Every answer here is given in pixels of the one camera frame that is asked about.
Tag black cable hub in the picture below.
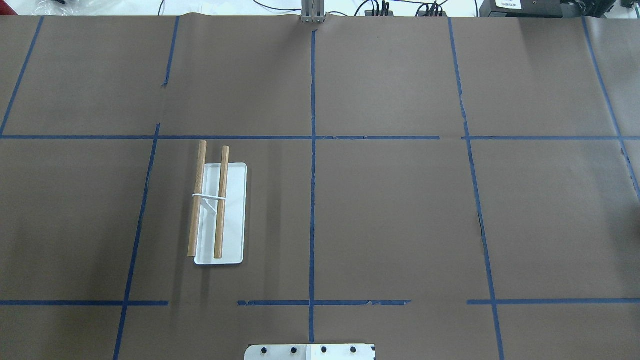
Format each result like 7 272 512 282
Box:
414 1 446 18
362 0 393 18

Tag aluminium profile post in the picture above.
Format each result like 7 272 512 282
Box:
301 0 326 24

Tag white metal mounting plate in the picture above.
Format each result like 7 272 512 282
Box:
244 343 377 360

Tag left black cable hub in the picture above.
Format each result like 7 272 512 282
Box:
362 0 393 18

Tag right black cable hub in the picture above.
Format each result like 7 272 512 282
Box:
414 1 446 18

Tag black box with label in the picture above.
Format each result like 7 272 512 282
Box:
479 0 617 19

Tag white wooden towel rack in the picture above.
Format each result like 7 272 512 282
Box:
187 140 249 266

